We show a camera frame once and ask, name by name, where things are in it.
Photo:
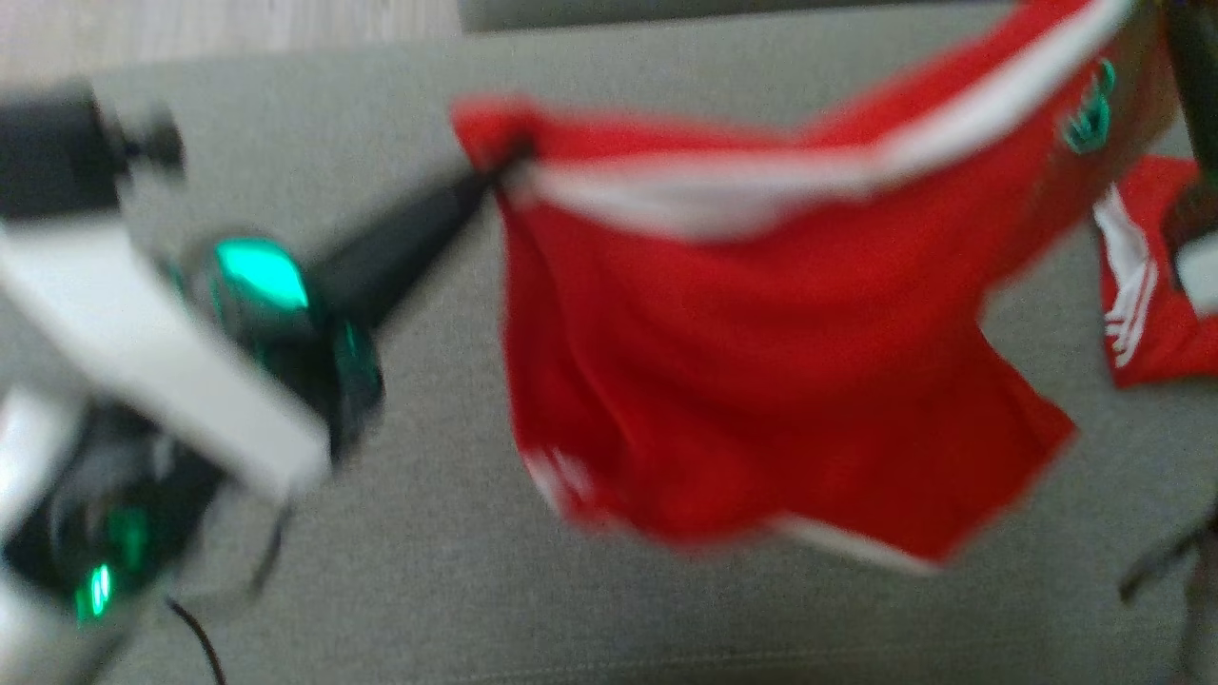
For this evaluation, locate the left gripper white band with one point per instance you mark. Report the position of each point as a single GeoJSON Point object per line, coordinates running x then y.
{"type": "Point", "coordinates": [143, 323]}

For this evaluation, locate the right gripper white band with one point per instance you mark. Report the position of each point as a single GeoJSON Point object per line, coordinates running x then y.
{"type": "Point", "coordinates": [1201, 266]}

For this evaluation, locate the red and white sports jersey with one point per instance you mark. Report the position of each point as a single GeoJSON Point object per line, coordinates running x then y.
{"type": "Point", "coordinates": [1156, 333]}

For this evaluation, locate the red shorts with white trim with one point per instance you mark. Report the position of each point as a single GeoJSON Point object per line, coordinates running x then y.
{"type": "Point", "coordinates": [761, 381]}

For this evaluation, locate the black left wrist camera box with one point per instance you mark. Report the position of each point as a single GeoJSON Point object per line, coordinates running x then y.
{"type": "Point", "coordinates": [57, 152]}

